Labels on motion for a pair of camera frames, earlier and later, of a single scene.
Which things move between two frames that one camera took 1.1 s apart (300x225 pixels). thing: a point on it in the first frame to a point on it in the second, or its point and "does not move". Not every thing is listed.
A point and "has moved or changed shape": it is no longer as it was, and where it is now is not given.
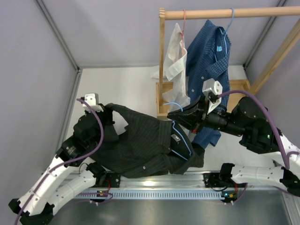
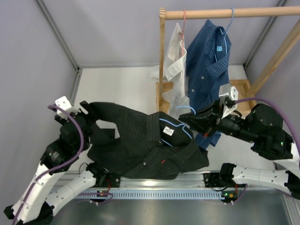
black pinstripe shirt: x=150 y=146 has moved or changed shape
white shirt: x=177 y=98 does not move
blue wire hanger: x=181 y=137 to x=183 y=124
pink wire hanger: x=183 y=37 does not move
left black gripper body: x=106 y=119 to x=89 y=116
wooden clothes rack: x=238 y=88 does not move
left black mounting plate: x=114 y=179 does not move
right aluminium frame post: x=268 y=26 does not move
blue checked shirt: x=208 y=50 does not move
